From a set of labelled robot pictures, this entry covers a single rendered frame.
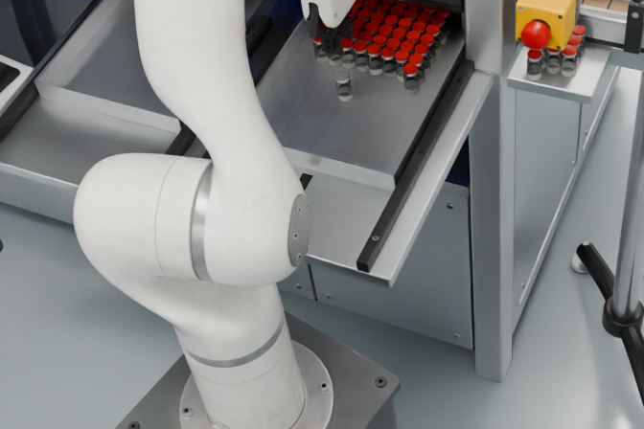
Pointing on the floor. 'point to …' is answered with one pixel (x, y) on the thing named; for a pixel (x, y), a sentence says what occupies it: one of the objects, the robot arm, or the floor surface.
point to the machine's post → (492, 149)
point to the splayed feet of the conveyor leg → (604, 279)
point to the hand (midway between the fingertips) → (336, 33)
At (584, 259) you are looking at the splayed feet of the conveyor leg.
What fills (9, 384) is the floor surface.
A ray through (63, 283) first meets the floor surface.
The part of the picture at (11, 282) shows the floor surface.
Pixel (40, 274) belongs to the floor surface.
